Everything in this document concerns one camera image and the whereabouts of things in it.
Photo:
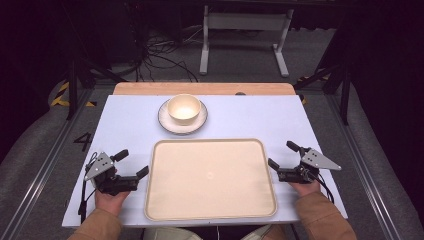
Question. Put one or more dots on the black tripod stand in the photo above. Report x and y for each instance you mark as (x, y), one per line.
(78, 73)
(336, 78)

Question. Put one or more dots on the person's left hand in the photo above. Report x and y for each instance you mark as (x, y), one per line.
(110, 201)

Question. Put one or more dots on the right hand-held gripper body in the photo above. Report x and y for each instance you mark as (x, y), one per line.
(310, 165)

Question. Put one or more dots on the cream bowl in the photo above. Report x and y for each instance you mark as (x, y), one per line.
(184, 108)

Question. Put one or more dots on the wooden table board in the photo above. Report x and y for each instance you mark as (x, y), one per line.
(203, 89)

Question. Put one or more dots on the beige tray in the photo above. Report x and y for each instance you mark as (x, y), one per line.
(210, 180)

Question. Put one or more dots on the white plate with dark rim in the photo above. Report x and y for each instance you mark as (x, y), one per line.
(170, 124)

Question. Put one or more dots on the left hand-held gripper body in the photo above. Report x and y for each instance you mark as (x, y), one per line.
(104, 173)

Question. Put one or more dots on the person's right hand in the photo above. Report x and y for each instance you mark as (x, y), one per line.
(305, 188)

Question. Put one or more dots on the white metal stand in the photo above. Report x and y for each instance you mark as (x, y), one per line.
(245, 36)

